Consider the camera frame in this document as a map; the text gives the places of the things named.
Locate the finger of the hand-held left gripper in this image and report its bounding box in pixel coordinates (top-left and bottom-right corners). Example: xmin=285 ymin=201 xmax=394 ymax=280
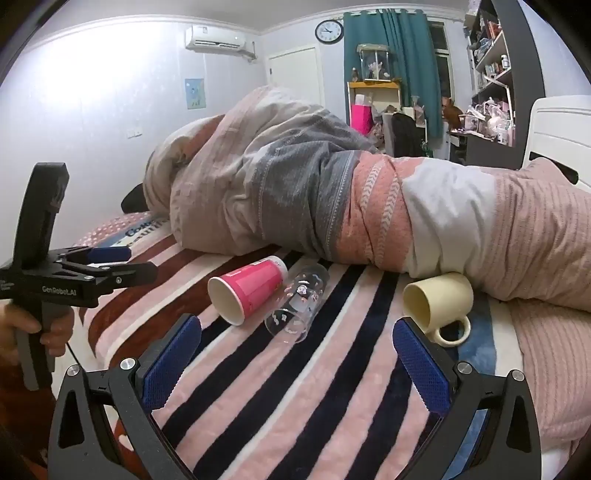
xmin=58 ymin=246 xmax=133 ymax=267
xmin=60 ymin=261 xmax=158 ymax=297

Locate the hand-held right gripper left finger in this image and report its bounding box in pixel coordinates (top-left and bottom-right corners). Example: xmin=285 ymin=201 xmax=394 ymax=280
xmin=46 ymin=313 xmax=204 ymax=480

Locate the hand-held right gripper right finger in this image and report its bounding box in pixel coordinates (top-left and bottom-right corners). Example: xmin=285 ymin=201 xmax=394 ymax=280
xmin=392 ymin=318 xmax=544 ymax=480

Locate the cream mug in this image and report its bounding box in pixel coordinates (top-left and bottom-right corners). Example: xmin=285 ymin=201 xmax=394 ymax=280
xmin=403 ymin=271 xmax=475 ymax=348

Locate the pink paper cup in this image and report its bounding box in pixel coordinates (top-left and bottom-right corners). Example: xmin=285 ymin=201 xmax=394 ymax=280
xmin=207 ymin=255 xmax=289 ymax=326

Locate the clear printed glass cup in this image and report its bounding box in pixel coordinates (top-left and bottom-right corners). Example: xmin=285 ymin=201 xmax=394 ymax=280
xmin=264 ymin=264 xmax=330 ymax=345

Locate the person's left hand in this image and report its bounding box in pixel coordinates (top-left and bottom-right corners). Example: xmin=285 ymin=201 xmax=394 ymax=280
xmin=0 ymin=302 xmax=75 ymax=366

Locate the dark cloth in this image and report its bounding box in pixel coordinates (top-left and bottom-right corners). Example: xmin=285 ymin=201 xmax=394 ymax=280
xmin=121 ymin=182 xmax=147 ymax=214

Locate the pink navy striped blanket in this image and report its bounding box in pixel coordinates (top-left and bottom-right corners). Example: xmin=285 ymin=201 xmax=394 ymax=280
xmin=69 ymin=226 xmax=559 ymax=480

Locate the pink grey patchwork duvet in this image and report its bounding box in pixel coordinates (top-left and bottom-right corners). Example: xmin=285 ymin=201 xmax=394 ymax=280
xmin=142 ymin=85 xmax=591 ymax=455

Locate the black chair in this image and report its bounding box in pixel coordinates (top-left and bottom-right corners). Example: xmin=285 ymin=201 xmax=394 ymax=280
xmin=391 ymin=112 xmax=426 ymax=158

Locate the white air conditioner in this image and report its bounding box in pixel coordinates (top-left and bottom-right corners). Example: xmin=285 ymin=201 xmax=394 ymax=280
xmin=185 ymin=25 xmax=257 ymax=61

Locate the pink gift bag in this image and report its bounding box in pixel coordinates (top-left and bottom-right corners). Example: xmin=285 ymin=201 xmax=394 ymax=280
xmin=351 ymin=104 xmax=373 ymax=136

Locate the brown plush toy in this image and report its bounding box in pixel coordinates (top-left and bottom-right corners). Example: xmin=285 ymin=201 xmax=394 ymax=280
xmin=441 ymin=96 xmax=465 ymax=131

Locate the white door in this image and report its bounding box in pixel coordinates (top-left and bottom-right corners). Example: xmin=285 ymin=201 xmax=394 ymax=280
xmin=267 ymin=45 xmax=324 ymax=112

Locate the yellow white desk hutch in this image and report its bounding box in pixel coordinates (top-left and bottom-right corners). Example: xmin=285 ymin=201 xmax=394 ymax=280
xmin=347 ymin=80 xmax=403 ymax=137

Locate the white bed headboard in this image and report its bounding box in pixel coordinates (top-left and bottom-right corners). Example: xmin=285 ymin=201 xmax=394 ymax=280
xmin=522 ymin=95 xmax=591 ymax=186

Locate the teal curtain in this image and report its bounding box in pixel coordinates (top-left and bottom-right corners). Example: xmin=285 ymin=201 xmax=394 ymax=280
xmin=343 ymin=8 xmax=444 ymax=140

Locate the window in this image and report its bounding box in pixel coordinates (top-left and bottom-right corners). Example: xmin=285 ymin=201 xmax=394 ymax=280
xmin=429 ymin=23 xmax=451 ymax=99

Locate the glass display case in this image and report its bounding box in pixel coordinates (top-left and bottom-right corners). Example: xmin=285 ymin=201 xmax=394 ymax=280
xmin=356 ymin=44 xmax=394 ymax=83

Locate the dark tall bookshelf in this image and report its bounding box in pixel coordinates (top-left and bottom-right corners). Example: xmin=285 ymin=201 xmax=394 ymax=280
xmin=463 ymin=0 xmax=546 ymax=161

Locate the blue wall poster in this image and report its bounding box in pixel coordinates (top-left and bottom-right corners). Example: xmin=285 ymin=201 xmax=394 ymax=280
xmin=185 ymin=78 xmax=206 ymax=110

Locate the round wall clock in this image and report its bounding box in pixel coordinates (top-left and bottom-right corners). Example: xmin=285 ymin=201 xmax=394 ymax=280
xmin=315 ymin=20 xmax=345 ymax=45

